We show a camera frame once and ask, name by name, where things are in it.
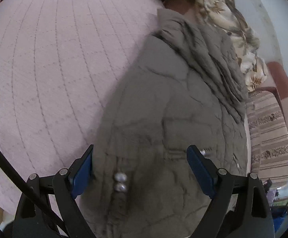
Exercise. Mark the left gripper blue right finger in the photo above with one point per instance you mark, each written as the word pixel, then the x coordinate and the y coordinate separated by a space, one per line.
pixel 219 185

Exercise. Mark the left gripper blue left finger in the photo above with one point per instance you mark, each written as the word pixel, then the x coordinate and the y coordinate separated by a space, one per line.
pixel 68 184

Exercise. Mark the olive quilted hooded jacket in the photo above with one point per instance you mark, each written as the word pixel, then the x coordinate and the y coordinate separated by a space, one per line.
pixel 184 88

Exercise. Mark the striped floral bolster cushion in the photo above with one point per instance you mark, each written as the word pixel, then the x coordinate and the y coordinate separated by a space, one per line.
pixel 268 137

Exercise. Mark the pink quilted mattress cover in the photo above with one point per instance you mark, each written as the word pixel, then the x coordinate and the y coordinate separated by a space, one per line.
pixel 75 73

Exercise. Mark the leaf print fleece blanket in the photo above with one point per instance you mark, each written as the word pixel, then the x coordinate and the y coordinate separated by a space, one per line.
pixel 224 15

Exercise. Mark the maroon pillow under blanket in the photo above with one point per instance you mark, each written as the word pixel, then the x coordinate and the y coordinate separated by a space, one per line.
pixel 184 7

